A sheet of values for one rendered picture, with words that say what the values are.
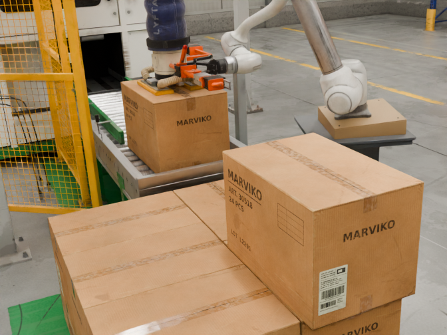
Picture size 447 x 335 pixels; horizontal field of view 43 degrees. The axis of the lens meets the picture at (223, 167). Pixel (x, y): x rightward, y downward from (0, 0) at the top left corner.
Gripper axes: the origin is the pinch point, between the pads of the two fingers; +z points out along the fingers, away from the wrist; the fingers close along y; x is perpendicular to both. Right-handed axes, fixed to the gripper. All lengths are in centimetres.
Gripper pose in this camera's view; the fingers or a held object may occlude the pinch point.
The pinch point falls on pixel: (187, 70)
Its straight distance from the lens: 289.7
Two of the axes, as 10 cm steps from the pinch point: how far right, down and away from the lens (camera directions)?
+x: -4.1, -3.1, 8.6
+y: 0.4, 9.3, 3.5
